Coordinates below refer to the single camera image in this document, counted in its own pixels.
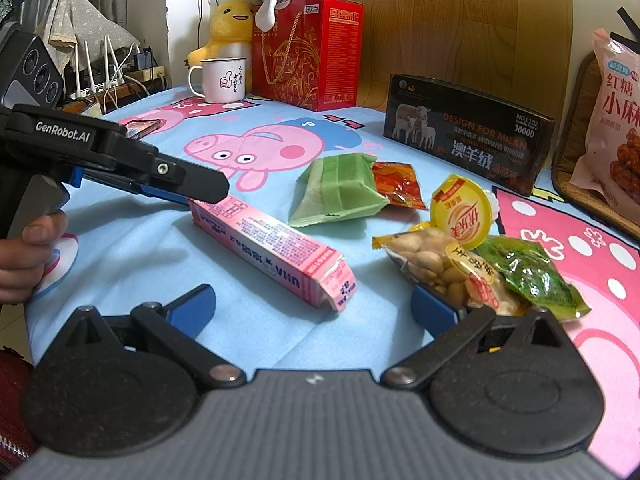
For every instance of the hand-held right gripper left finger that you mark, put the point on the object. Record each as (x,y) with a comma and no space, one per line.
(192,306)

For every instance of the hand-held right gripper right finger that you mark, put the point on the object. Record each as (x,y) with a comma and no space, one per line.
(431,312)

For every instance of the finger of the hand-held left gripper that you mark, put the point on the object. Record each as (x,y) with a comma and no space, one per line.
(190,180)

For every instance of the yellow peanut packet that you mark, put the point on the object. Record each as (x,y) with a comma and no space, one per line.
(430,260)

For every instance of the long pink carton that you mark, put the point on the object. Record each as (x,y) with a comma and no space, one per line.
(270,247)

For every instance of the yellow-lid jelly cup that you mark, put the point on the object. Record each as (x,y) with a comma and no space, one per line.
(457,215)

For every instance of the dark green snack packet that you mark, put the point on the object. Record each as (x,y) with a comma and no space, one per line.
(530,275)

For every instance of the red spicy snack packet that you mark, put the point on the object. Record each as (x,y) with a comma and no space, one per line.
(400,185)

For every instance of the light green snack packet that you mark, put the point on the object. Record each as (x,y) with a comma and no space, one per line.
(335,190)

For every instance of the black printed box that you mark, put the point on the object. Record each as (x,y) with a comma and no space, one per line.
(470,135)

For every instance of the person's left hand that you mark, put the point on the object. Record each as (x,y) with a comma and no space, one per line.
(30,260)

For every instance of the white router with antennas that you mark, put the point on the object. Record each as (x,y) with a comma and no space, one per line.
(90,92)

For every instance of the cartoon pig printed blanket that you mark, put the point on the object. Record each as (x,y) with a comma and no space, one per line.
(135,240)

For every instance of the white enamel mug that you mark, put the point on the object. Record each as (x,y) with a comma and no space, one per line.
(222,82)

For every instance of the beige patterned cloth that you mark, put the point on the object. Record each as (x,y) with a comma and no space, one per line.
(75,20)

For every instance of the yellow duck plush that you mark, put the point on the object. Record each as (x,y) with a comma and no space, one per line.
(230,25)

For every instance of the red gift box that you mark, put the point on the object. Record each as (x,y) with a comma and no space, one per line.
(320,55)

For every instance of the dark red cloth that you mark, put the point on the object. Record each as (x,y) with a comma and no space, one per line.
(12,400)

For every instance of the brown woven seat cushion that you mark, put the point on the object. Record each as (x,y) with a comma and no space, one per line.
(566,145)

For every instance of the large pink snack bag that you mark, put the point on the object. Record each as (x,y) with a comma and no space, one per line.
(615,125)

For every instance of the wood-pattern board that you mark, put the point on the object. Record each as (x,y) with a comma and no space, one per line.
(450,25)

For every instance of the black tape cross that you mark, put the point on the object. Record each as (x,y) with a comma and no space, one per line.
(627,16)

